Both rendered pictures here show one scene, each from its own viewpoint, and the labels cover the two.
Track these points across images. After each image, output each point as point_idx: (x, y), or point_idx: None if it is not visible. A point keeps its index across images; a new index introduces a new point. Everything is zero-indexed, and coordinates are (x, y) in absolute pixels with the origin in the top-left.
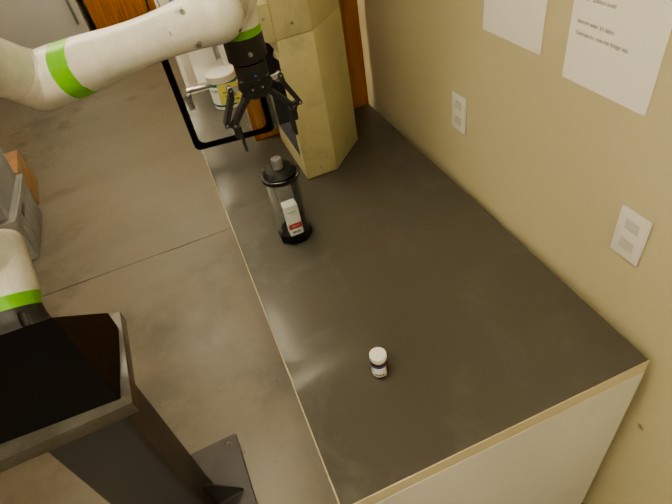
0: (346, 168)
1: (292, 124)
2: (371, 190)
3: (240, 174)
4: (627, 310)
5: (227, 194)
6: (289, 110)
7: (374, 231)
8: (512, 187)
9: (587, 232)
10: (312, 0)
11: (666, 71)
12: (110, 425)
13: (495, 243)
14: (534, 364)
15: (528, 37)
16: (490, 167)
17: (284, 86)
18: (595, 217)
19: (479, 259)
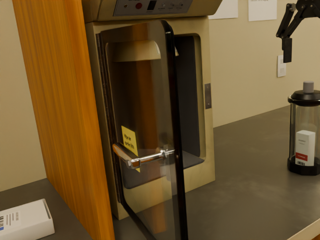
0: None
1: (289, 53)
2: (221, 151)
3: (220, 236)
4: (285, 97)
5: (276, 234)
6: (290, 38)
7: (272, 143)
8: (232, 97)
9: (268, 81)
10: None
11: (277, 1)
12: None
13: (256, 119)
14: None
15: (231, 12)
16: (217, 99)
17: (292, 15)
18: (269, 71)
19: (272, 120)
